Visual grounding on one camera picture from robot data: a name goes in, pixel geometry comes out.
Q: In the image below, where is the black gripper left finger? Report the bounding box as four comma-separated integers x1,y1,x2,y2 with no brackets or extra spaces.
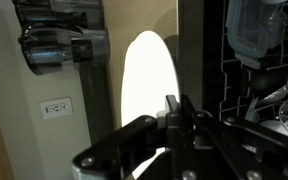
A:
72,95,203,180

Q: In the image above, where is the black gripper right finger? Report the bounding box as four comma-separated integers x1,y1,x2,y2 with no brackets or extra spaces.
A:
181,95,288,180

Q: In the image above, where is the white dinner plate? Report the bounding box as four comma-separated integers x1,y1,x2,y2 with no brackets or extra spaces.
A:
120,29,181,180

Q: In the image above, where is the black dishwasher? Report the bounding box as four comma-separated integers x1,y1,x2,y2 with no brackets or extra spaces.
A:
202,0,288,134

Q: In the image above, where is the clear container blue rim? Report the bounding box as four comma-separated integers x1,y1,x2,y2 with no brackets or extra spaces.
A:
244,97,262,123

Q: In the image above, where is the glass container teal lid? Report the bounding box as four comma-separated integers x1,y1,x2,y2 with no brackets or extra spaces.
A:
225,0,287,70

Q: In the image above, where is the white wall outlet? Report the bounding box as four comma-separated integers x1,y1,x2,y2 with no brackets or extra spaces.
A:
38,96,74,121

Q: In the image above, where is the wire dishwasher rack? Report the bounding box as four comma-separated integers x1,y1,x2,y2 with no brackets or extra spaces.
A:
218,0,288,114

